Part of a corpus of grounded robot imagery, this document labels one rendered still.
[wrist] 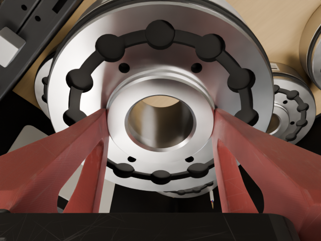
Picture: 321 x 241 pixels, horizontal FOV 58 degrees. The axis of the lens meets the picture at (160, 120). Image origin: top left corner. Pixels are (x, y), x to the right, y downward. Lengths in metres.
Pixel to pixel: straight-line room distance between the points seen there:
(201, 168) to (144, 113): 0.04
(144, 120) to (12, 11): 0.10
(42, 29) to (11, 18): 0.02
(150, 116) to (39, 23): 0.09
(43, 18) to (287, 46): 0.22
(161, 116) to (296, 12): 0.18
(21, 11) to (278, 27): 0.22
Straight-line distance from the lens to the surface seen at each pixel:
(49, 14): 0.19
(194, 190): 0.39
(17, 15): 0.20
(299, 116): 0.32
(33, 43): 0.20
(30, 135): 0.34
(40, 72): 0.30
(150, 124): 0.15
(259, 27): 0.30
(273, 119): 0.33
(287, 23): 0.30
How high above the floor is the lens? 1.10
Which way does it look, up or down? 52 degrees down
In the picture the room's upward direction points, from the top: 177 degrees counter-clockwise
